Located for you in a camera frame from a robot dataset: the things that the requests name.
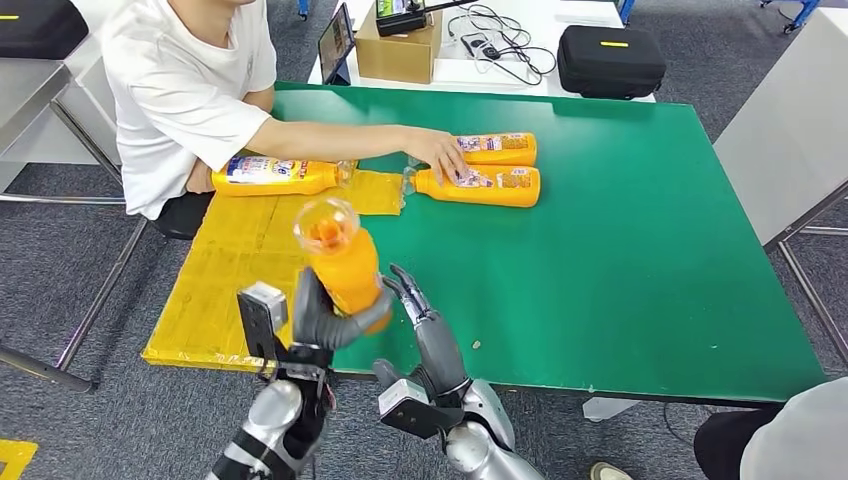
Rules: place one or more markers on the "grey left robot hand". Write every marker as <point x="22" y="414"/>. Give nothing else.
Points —
<point x="324" y="331"/>

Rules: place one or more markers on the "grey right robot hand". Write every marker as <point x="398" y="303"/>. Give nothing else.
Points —
<point x="440" y="361"/>

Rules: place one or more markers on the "person's left hand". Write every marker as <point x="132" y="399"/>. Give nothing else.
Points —
<point x="200" y="177"/>

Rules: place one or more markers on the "person's right hand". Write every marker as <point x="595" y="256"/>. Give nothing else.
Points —
<point x="437" y="152"/>

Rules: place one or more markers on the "orange detergent bottle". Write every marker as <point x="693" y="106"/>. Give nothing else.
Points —
<point x="510" y="195"/>
<point x="344" y="265"/>
<point x="278" y="185"/>
<point x="510" y="156"/>

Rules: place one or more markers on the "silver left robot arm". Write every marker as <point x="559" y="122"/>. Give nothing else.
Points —
<point x="272" y="417"/>

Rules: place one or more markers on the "person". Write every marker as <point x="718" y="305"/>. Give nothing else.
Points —
<point x="179" y="99"/>
<point x="795" y="430"/>

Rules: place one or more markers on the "cardboard box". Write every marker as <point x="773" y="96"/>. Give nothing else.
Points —
<point x="397" y="60"/>

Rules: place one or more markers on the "yellow taped mat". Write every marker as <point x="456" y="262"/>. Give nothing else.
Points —
<point x="218" y="285"/>

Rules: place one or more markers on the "black handheld radio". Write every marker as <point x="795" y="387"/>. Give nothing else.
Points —
<point x="397" y="25"/>

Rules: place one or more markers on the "black tablet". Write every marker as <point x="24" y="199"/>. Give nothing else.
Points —
<point x="336" y="43"/>

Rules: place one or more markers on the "black carrying case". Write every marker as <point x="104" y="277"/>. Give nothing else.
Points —
<point x="609" y="66"/>
<point x="33" y="30"/>

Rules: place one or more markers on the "grey metal desk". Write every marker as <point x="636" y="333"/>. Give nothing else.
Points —
<point x="26" y="93"/>

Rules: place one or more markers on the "blue metal rack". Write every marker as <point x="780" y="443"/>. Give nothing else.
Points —
<point x="303" y="8"/>

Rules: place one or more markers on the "white shoe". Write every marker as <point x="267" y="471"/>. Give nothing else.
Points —
<point x="609" y="472"/>

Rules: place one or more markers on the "green table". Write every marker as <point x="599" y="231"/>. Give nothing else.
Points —
<point x="629" y="232"/>

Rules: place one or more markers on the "yellow floor sticker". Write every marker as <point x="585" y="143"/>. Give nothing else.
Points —
<point x="13" y="458"/>

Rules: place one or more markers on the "white side table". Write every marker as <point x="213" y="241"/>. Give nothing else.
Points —
<point x="782" y="112"/>

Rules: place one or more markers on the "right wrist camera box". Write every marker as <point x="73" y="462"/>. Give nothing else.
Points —
<point x="417" y="417"/>

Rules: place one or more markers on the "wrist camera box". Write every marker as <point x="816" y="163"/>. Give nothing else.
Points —
<point x="262" y="311"/>
<point x="417" y="417"/>

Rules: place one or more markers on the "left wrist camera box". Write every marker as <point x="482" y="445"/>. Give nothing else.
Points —
<point x="262" y="311"/>

